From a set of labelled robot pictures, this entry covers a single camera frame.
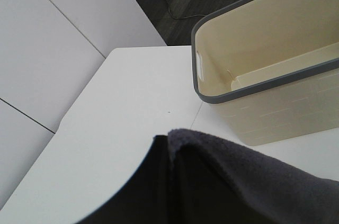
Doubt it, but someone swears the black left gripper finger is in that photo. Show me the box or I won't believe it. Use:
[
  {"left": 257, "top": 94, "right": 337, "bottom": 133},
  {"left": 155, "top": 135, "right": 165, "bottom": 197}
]
[{"left": 79, "top": 136, "right": 171, "bottom": 223}]

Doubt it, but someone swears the dark grey towel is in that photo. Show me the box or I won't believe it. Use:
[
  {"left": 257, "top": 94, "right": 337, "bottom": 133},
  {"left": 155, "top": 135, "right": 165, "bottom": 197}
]
[{"left": 167, "top": 129, "right": 338, "bottom": 223}]

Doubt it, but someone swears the beige bin with grey rim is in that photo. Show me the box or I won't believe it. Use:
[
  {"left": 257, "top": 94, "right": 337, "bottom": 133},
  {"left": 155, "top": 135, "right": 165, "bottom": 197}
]
[{"left": 191, "top": 0, "right": 338, "bottom": 146}]

